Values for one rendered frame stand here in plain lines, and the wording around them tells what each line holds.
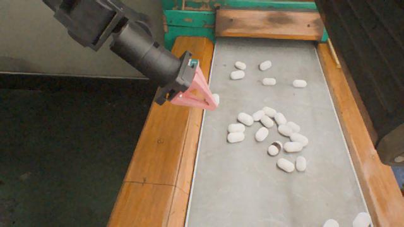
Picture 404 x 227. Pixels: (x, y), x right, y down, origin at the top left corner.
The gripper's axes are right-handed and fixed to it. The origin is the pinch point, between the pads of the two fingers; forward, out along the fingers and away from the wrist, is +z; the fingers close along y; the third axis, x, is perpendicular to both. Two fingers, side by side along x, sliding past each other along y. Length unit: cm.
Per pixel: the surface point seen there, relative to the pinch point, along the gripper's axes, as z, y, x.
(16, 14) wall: -69, 118, 102
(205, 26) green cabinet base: -1.8, 47.8, 8.5
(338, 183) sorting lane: 25.9, -4.5, -5.8
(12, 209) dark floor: -13, 32, 121
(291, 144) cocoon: 18.4, 2.7, -2.4
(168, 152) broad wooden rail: 0.1, -3.2, 12.3
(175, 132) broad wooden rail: 0.3, 2.7, 12.0
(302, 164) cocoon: 19.8, -2.2, -3.1
